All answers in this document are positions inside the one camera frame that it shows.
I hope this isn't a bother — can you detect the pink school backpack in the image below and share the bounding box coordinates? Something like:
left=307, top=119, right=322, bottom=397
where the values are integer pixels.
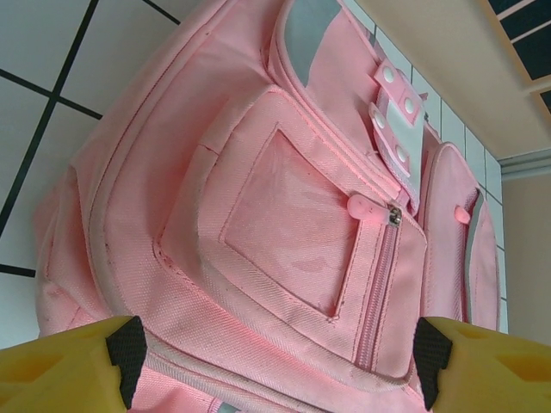
left=29, top=0, right=511, bottom=413

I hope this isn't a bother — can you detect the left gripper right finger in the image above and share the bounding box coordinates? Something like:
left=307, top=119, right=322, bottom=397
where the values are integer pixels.
left=414, top=315, right=551, bottom=413

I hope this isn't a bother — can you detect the aluminium corner post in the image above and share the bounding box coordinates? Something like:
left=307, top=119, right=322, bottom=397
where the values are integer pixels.
left=498, top=148, right=551, bottom=178

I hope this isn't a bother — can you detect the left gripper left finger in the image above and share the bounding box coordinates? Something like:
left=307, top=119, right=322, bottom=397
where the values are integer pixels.
left=0, top=315, right=146, bottom=413

